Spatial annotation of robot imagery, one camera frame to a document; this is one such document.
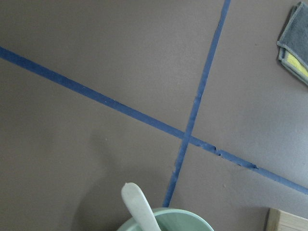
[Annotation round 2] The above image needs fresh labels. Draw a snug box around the white speckled spoon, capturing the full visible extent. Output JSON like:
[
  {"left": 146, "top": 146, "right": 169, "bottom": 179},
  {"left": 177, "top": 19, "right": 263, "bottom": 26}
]
[{"left": 121, "top": 182, "right": 161, "bottom": 231}]

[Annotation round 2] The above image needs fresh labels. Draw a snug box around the mint green bowl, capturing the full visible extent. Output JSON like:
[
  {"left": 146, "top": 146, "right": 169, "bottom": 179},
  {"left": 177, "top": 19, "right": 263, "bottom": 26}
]
[{"left": 116, "top": 207, "right": 214, "bottom": 231}]

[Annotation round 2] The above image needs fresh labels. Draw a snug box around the yellow sponge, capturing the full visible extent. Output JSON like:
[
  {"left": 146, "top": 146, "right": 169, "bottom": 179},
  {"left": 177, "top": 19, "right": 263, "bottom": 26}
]
[{"left": 286, "top": 53, "right": 308, "bottom": 77}]

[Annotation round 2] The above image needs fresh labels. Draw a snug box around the grey folded cloth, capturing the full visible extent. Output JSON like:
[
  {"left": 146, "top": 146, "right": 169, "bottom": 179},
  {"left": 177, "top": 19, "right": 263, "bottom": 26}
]
[{"left": 277, "top": 1, "right": 308, "bottom": 84}]

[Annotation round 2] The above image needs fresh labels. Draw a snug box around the wooden cutting board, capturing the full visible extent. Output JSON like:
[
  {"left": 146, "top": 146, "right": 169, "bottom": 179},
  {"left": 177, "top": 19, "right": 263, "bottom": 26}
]
[{"left": 265, "top": 208, "right": 308, "bottom": 231}]

